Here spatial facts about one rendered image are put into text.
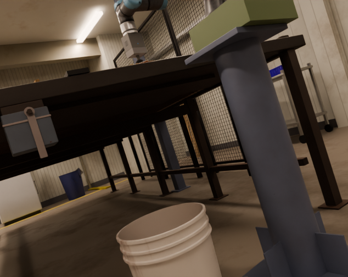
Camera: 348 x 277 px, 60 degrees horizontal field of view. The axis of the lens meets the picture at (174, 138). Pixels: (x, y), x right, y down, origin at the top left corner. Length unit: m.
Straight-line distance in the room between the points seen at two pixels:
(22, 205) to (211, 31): 5.35
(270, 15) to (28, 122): 0.82
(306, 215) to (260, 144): 0.29
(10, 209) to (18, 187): 0.38
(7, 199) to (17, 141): 5.05
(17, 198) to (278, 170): 5.36
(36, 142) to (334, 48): 4.09
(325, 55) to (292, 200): 3.68
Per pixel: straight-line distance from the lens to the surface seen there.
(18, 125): 1.03
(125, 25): 1.57
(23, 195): 6.07
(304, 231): 1.16
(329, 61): 4.64
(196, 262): 0.94
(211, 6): 1.15
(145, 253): 0.91
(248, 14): 0.99
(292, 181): 1.11
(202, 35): 1.12
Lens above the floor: 0.62
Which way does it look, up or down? 1 degrees down
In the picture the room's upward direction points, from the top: 18 degrees counter-clockwise
